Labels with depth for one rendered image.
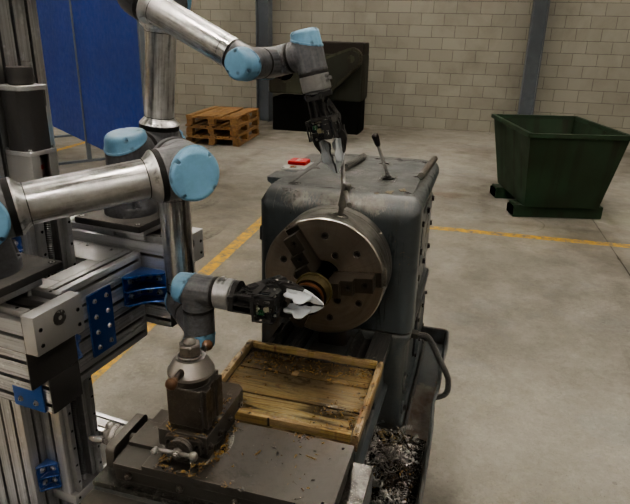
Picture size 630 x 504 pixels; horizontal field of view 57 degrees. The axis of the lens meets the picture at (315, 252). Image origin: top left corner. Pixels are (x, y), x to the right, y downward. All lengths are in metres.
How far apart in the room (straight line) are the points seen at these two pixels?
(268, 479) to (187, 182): 0.61
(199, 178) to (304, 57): 0.43
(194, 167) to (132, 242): 0.53
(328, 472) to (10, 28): 1.24
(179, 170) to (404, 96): 10.22
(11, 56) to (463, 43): 10.05
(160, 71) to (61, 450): 1.12
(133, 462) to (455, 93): 10.56
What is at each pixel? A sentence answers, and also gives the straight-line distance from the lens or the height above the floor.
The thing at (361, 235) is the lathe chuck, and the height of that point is 1.20.
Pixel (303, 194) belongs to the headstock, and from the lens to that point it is 1.62.
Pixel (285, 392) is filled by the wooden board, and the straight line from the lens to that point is 1.39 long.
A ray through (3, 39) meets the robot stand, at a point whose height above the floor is 1.63.
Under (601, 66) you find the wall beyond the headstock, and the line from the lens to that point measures 11.50.
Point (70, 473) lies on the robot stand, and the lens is 1.97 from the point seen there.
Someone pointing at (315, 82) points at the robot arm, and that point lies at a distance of 1.50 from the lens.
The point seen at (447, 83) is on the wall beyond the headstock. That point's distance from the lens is 11.30.
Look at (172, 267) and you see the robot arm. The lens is 1.50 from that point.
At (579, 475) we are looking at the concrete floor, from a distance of 2.76.
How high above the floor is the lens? 1.67
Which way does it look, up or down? 21 degrees down
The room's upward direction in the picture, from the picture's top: 1 degrees clockwise
